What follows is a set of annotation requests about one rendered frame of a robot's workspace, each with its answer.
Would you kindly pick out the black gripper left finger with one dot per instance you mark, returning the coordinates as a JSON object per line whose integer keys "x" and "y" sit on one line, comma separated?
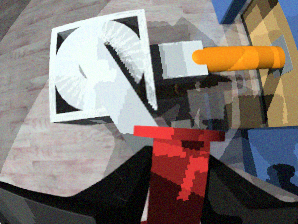
{"x": 119, "y": 198}

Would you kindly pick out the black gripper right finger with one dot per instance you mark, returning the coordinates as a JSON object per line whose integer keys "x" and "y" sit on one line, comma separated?
{"x": 231, "y": 199}

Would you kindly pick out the clear-panelled rack with blue frame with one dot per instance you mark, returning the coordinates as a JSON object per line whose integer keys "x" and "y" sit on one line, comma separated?
{"x": 244, "y": 7}

